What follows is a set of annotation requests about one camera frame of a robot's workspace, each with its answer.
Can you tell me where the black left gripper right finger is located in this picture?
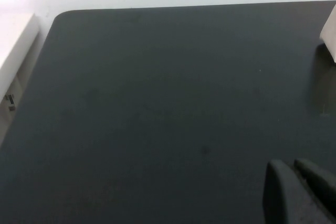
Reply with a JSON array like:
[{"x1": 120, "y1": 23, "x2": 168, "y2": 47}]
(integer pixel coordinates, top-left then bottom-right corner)
[{"x1": 293, "y1": 158, "x2": 336, "y2": 224}]

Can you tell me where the cream fabric pencil case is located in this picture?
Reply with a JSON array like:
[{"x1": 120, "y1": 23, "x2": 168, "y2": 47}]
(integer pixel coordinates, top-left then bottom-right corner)
[{"x1": 319, "y1": 5, "x2": 336, "y2": 65}]

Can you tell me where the white box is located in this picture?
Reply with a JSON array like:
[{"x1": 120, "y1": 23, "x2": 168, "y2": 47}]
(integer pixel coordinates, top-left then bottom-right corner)
[{"x1": 0, "y1": 12, "x2": 40, "y2": 100}]

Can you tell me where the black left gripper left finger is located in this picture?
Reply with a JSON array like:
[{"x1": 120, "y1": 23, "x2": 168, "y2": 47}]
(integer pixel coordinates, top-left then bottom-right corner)
[{"x1": 263, "y1": 159, "x2": 312, "y2": 224}]

